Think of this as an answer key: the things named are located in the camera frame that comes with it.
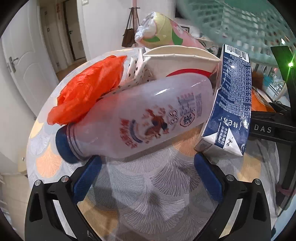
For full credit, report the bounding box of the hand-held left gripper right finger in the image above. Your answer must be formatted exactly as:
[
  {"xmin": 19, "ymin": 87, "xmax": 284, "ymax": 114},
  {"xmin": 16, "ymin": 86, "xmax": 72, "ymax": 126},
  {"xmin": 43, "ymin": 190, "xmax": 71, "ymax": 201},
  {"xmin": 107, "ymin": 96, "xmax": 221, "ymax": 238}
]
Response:
[{"xmin": 194, "ymin": 152, "xmax": 272, "ymax": 241}]

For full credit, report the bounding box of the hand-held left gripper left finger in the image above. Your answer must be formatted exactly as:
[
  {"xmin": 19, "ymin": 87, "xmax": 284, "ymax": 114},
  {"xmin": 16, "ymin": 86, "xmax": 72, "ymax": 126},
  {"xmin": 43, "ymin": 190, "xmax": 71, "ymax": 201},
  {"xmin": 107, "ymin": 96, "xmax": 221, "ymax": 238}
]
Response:
[{"xmin": 24, "ymin": 155, "xmax": 104, "ymax": 241}]

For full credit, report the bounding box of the blue and white carton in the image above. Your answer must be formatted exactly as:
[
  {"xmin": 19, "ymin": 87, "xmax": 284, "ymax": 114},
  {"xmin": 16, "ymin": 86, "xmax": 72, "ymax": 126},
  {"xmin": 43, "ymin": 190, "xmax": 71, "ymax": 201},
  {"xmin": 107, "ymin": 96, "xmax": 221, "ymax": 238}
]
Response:
[{"xmin": 194, "ymin": 44, "xmax": 252, "ymax": 158}]

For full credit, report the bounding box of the white milk bottle blue cap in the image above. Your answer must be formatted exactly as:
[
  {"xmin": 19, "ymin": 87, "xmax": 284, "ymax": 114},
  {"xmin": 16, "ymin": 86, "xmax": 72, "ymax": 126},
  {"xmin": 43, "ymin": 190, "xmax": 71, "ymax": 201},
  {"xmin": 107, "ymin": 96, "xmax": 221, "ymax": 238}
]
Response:
[{"xmin": 55, "ymin": 76, "xmax": 215, "ymax": 164}]

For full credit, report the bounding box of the light green plastic basket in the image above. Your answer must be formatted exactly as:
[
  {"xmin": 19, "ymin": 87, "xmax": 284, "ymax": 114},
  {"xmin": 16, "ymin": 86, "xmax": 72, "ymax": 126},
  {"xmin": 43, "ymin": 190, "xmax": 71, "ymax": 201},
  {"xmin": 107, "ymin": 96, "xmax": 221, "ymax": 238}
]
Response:
[{"xmin": 176, "ymin": 0, "xmax": 292, "ymax": 64}]

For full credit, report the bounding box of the orange paper cup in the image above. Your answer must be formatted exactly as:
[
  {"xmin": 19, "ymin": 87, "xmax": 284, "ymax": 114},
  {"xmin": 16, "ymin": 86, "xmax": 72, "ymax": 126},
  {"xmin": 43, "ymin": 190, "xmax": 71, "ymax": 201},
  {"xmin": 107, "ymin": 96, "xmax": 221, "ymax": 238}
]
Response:
[{"xmin": 251, "ymin": 87, "xmax": 273, "ymax": 113}]

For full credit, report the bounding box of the patterned tablecloth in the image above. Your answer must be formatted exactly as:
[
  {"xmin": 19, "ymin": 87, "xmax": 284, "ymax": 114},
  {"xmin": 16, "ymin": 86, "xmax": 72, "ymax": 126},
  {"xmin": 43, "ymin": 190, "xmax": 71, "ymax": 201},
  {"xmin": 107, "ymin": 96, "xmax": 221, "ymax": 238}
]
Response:
[{"xmin": 26, "ymin": 50, "xmax": 287, "ymax": 241}]

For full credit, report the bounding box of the orange plastic bag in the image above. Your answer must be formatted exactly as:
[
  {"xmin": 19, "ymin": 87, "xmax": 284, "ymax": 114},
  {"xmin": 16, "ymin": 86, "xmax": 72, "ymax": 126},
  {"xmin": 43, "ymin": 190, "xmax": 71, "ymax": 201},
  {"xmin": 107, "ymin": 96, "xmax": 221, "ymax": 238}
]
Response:
[{"xmin": 47, "ymin": 55, "xmax": 127, "ymax": 127}]

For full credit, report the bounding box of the white polka-dot paper box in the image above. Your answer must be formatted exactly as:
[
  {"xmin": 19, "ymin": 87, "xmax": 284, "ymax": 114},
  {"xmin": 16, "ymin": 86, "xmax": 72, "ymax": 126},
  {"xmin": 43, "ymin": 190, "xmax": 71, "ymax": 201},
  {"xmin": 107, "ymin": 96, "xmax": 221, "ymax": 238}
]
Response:
[{"xmin": 102, "ymin": 49, "xmax": 155, "ymax": 99}]

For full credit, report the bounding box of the white room door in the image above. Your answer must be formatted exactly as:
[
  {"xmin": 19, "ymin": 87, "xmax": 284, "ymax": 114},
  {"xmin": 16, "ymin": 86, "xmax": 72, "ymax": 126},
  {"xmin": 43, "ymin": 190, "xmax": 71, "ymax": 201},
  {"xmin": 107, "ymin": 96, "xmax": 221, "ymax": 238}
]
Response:
[{"xmin": 1, "ymin": 37, "xmax": 59, "ymax": 118}]

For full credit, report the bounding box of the red paper cup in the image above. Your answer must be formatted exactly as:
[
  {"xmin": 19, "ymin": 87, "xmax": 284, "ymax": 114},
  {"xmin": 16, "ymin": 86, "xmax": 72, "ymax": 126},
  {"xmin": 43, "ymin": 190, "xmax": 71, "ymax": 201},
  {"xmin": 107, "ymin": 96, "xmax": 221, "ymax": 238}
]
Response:
[{"xmin": 142, "ymin": 46, "xmax": 221, "ymax": 80}]

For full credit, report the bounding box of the pink and yellow snack tube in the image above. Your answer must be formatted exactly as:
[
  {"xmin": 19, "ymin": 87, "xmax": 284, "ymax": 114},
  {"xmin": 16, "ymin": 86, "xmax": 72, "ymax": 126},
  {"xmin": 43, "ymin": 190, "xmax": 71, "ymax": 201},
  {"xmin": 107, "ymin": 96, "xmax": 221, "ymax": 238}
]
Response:
[{"xmin": 135, "ymin": 11, "xmax": 207, "ymax": 50}]

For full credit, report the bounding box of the brown hanging bag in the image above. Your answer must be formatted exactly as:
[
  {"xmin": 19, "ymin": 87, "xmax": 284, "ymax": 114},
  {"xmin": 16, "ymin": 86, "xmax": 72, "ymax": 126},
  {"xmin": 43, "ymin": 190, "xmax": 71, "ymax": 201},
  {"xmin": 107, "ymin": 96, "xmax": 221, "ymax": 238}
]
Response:
[{"xmin": 122, "ymin": 9, "xmax": 137, "ymax": 48}]

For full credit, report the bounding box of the pink coat rack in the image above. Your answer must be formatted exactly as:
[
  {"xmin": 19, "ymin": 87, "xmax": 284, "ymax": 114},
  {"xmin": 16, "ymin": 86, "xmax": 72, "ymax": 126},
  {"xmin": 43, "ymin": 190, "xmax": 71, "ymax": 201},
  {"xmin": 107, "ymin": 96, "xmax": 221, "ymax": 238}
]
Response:
[{"xmin": 129, "ymin": 0, "xmax": 141, "ymax": 49}]

